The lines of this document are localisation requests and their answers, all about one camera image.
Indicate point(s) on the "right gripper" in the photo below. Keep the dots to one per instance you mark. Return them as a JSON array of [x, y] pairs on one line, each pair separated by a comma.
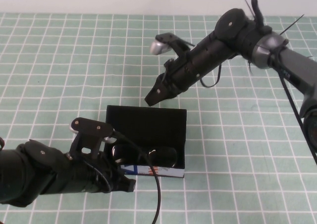
[[183, 72]]

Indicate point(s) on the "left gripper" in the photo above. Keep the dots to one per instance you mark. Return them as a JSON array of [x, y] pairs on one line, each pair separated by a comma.
[[86, 177]]

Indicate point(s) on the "black printed glasses case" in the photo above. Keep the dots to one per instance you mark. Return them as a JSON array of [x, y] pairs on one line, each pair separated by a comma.
[[148, 125]]

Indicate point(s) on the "black framed glasses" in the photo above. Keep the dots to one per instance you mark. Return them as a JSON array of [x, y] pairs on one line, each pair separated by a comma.
[[163, 157]]

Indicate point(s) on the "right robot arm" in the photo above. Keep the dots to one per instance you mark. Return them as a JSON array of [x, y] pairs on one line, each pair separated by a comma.
[[235, 35]]

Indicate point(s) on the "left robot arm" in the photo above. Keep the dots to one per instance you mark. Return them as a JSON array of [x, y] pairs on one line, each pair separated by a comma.
[[24, 169]]

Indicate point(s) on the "black zip tie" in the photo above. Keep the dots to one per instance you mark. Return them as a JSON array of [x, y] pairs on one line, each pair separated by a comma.
[[247, 5], [293, 24], [250, 66]]

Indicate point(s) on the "green white checked tablecloth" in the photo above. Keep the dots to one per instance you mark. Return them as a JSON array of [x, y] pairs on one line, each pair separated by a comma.
[[49, 60]]

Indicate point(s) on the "right camera mount bracket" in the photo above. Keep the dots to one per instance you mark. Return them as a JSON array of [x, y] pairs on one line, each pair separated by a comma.
[[182, 50]]

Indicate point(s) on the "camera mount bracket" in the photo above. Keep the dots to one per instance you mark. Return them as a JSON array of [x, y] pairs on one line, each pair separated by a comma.
[[182, 50], [91, 132]]

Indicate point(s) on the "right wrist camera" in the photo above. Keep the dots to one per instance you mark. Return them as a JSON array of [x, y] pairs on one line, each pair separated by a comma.
[[158, 48]]

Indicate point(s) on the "left camera mount bracket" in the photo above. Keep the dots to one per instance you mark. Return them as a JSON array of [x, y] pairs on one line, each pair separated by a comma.
[[91, 132]]

